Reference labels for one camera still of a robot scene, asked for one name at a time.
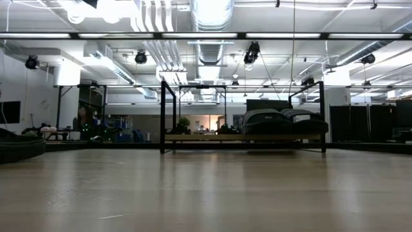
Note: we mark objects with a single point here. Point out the black background rig frame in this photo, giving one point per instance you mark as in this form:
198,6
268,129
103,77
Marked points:
59,106
202,86

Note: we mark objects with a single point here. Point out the black bin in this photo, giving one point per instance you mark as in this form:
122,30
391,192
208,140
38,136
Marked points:
309,125

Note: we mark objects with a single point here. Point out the black cabinet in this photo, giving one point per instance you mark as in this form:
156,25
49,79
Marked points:
404,119

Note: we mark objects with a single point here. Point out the black partition panels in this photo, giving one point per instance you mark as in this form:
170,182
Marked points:
360,122

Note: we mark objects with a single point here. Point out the cluttered background desk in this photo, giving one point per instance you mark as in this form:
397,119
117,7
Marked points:
58,132

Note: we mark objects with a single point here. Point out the wooden shelf black metal frame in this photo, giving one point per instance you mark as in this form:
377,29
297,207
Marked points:
206,137

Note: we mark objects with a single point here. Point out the black monitor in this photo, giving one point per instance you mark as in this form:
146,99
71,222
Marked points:
267,103

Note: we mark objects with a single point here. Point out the silver ventilation duct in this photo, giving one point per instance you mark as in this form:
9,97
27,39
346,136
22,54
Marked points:
210,19

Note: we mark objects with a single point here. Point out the white ceiling pipes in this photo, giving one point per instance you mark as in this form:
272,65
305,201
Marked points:
164,48

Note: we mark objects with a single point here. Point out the person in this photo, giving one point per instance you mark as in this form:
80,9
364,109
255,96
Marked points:
85,120

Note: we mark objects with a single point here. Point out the small green potted plant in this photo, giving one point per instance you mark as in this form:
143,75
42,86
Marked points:
184,123

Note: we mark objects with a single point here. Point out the blue parts bin rack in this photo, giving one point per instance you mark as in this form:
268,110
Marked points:
124,130

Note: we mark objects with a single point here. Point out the black wall screen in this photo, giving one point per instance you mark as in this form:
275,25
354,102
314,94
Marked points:
9,112

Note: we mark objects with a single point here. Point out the black ceiling-hung device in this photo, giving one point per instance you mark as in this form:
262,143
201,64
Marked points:
140,58
308,81
368,59
252,53
31,62

